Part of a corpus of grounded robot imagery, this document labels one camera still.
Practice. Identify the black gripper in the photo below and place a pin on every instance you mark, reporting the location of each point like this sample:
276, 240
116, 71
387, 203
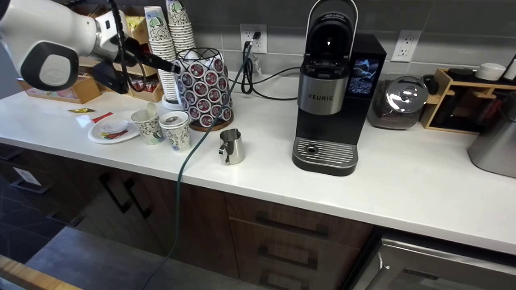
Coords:
137, 51

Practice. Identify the patterned paper coffee cup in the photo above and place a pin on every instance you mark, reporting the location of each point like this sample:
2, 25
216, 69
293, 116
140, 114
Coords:
145, 129
176, 133

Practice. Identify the white disposable plate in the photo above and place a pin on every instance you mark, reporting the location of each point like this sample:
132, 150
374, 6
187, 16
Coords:
97, 133

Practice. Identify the black Keurig coffee machine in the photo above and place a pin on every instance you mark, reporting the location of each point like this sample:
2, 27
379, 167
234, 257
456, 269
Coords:
332, 106

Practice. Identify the stack of patterned paper cups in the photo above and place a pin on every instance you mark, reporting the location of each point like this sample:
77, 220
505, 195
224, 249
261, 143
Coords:
161, 48
181, 25

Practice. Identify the wooden condiment organizer shelf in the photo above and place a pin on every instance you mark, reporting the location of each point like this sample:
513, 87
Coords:
145, 85

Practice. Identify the pile of yellow packets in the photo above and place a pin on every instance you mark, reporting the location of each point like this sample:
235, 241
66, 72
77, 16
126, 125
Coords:
137, 25

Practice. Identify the plain red sauce packet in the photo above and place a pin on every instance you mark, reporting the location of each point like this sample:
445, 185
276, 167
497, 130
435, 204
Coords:
102, 116

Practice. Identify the red sauce packet green end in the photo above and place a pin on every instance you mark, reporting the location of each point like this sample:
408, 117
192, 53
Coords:
116, 133

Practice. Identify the wooden tea box clear lid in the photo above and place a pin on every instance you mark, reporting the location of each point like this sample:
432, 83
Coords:
74, 90

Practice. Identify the yellow stick packet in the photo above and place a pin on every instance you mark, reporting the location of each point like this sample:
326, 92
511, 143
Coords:
81, 109

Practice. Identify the small stainless steel pitcher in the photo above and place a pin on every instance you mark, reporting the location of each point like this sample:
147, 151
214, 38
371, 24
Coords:
231, 146

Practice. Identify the dark wooden base cabinet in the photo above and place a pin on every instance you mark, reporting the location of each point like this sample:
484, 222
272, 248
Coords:
214, 230

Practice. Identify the silver domed appliance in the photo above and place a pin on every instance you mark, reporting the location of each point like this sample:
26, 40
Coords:
397, 104

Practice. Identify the small wooden countertop organizer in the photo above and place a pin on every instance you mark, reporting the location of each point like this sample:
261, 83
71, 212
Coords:
437, 101

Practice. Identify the white round container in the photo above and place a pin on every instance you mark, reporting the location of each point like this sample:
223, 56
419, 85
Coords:
490, 71

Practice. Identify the stainless steel pot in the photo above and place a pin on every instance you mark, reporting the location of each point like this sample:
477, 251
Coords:
493, 145

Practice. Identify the stainless steel dishwasher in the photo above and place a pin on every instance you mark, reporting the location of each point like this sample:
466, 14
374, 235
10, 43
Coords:
440, 266

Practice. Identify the white wall outlet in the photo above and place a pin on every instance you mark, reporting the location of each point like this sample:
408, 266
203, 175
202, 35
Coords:
253, 38
405, 45

